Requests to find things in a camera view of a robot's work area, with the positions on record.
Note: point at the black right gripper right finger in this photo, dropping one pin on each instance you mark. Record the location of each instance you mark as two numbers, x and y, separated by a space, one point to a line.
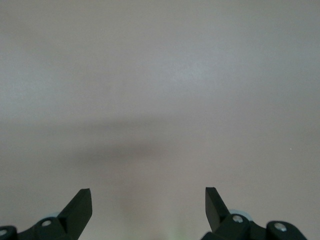
225 222

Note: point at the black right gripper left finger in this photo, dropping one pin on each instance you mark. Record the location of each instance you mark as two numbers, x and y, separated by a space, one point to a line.
72 220

